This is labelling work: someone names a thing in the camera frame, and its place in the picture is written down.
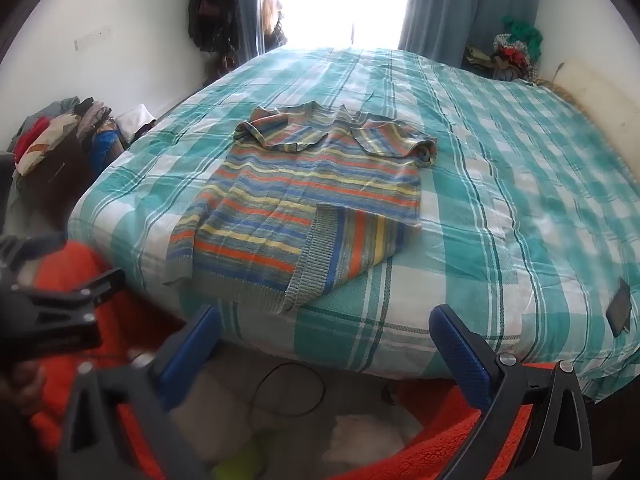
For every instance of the dark hanging clothes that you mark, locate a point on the dark hanging clothes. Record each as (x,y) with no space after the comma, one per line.
(212,15)

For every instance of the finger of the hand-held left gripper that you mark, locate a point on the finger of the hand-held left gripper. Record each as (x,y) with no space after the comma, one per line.
(95,287)

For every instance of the blue-grey window curtain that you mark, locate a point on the blue-grey window curtain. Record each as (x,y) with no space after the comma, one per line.
(450,5)
(248,10)

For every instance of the brown hanging clothes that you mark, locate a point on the brown hanging clothes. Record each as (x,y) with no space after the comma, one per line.
(272,20)

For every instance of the white cloth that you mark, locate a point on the white cloth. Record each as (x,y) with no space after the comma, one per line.
(370,440)

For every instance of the bed with teal plaid sheet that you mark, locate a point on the bed with teal plaid sheet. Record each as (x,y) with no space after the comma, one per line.
(500,200)

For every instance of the white bag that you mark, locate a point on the white bag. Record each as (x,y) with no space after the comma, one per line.
(136,121)

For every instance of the yellow-green ball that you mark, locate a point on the yellow-green ball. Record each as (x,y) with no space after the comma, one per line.
(245,455)

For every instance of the person's left hand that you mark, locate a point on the person's left hand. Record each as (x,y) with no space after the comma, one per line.
(25,385)

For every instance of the striped knit sweater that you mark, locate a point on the striped knit sweater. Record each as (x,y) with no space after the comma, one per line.
(310,185)

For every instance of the heap of colourful clothes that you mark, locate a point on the heap of colourful clothes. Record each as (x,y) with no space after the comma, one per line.
(510,52)

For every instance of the black phone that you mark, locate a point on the black phone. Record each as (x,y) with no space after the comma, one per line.
(619,306)

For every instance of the cream headboard panel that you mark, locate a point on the cream headboard panel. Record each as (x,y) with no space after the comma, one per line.
(597,92)

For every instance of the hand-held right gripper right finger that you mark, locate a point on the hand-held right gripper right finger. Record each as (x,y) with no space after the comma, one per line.
(462,355)

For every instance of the orange fleece garment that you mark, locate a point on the orange fleece garment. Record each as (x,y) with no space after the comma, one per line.
(480,442)

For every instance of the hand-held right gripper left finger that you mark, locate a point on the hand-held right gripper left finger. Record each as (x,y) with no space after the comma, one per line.
(192,347)

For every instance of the pile of folded clothes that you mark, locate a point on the pile of folded clothes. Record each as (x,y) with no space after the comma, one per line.
(60,135)

